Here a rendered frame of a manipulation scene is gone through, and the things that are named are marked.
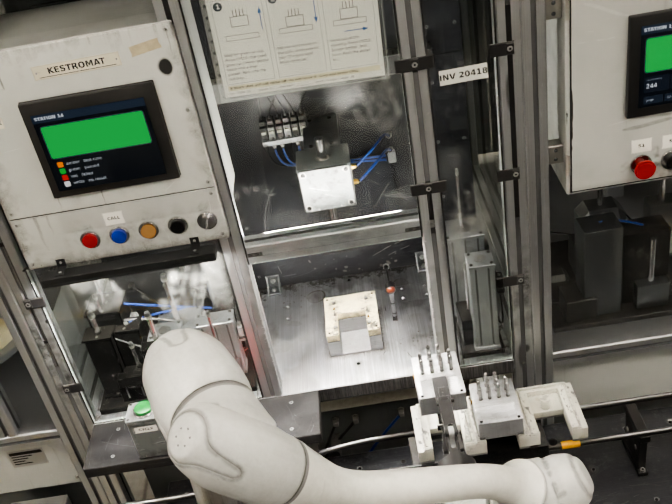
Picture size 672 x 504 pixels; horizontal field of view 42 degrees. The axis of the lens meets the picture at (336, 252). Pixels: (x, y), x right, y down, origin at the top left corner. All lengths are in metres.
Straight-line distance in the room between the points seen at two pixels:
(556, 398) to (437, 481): 0.72
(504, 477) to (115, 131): 0.91
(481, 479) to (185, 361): 0.49
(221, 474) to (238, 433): 0.06
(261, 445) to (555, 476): 0.53
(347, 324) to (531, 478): 0.84
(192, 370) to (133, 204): 0.59
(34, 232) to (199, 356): 0.67
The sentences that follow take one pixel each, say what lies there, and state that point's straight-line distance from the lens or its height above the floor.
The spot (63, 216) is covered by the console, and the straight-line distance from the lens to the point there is 1.82.
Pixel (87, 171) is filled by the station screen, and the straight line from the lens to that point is 1.73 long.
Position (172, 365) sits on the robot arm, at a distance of 1.29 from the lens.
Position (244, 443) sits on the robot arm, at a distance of 1.16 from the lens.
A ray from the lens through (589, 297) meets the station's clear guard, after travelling 2.04.
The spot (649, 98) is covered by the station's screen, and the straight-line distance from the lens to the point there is 1.75.
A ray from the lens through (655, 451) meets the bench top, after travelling 2.21.
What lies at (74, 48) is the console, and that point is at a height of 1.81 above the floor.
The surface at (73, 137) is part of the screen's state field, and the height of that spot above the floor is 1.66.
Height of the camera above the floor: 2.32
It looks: 34 degrees down
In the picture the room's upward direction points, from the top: 11 degrees counter-clockwise
